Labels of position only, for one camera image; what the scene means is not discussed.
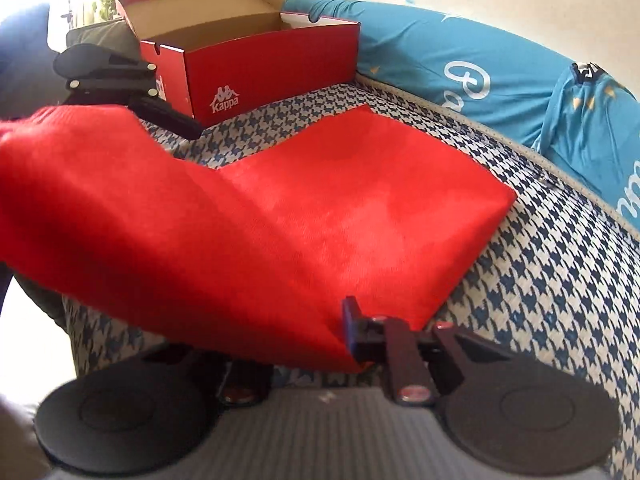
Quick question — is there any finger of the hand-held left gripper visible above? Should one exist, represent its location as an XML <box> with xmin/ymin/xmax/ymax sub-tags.
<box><xmin>67</xmin><ymin>61</ymin><xmax>203</xmax><ymax>141</ymax></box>

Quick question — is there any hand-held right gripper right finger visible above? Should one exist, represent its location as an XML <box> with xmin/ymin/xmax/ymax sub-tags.
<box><xmin>341</xmin><ymin>296</ymin><xmax>511</xmax><ymax>406</ymax></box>

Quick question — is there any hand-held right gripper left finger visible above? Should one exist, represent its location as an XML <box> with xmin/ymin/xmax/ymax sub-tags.
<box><xmin>142</xmin><ymin>342</ymin><xmax>275</xmax><ymax>407</ymax></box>

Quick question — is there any red shopping bag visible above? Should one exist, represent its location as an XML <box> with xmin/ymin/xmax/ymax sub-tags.
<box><xmin>0</xmin><ymin>104</ymin><xmax>518</xmax><ymax>375</ymax></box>

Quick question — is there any grey cushion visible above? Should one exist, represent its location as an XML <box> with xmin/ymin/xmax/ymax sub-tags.
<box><xmin>66</xmin><ymin>19</ymin><xmax>143</xmax><ymax>63</ymax></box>

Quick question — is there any red shoe box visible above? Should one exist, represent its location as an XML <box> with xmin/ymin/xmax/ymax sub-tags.
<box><xmin>114</xmin><ymin>0</ymin><xmax>362</xmax><ymax>128</ymax></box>

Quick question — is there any houndstooth bed mattress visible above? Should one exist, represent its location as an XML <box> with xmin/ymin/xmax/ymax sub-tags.
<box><xmin>60</xmin><ymin>80</ymin><xmax>640</xmax><ymax>480</ymax></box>

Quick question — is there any blue printed quilt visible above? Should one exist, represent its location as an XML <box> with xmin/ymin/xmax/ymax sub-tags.
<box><xmin>282</xmin><ymin>0</ymin><xmax>640</xmax><ymax>233</ymax></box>

